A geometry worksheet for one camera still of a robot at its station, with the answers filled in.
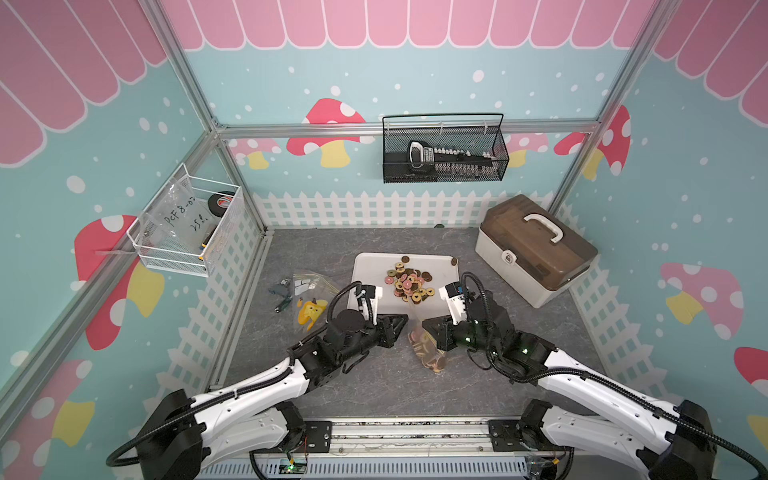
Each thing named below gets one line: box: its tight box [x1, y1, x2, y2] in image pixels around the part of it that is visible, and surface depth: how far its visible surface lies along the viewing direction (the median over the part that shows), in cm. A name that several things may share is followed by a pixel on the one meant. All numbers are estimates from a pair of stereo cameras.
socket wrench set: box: [408, 140, 499, 177], surface depth 91 cm
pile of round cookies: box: [384, 255, 435, 305], surface depth 103 cm
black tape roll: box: [208, 193, 234, 217], surface depth 82 cm
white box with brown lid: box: [475, 194, 599, 308], surface depth 94 cm
